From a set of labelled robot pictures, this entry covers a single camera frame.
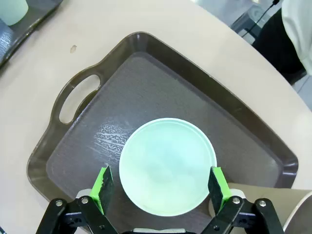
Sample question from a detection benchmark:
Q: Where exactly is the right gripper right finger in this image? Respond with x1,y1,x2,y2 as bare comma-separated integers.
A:
199,165,285,234

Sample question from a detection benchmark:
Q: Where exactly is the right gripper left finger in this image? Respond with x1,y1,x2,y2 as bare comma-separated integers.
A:
36,164,122,234

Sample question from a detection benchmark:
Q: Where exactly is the tall brown cup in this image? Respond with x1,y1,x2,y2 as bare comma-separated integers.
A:
208,182,312,234

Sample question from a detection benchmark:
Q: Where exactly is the pale green bowl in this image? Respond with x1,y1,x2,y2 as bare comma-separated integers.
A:
118,117,217,217

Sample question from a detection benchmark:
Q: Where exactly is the grey plastic crate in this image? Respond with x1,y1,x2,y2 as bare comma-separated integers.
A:
231,6,271,37

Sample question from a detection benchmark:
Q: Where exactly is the person in white shirt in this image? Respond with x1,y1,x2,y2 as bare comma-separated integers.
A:
252,0,312,75

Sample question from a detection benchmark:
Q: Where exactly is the tall pale green cup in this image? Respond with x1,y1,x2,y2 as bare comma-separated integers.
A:
0,0,29,27

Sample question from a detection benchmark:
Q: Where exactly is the dark brown handled tray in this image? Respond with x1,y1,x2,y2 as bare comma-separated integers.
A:
26,31,299,210
0,0,64,70

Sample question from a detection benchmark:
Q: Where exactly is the thin black cable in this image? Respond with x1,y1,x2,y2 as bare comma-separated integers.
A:
245,0,280,34

